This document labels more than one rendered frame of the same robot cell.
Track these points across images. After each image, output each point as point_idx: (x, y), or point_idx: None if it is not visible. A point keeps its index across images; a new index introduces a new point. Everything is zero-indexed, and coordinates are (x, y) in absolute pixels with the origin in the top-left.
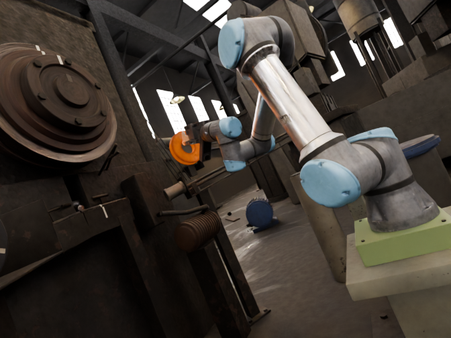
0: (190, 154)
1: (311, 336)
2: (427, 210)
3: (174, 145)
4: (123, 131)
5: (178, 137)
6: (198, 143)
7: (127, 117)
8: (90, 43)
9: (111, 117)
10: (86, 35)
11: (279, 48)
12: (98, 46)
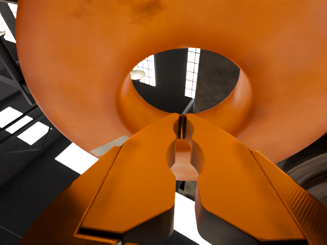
0: (216, 34)
1: None
2: None
3: (297, 143)
4: (222, 94)
5: None
6: (78, 106)
7: (196, 110)
8: (194, 186)
9: (308, 171)
10: (195, 191)
11: None
12: (185, 181)
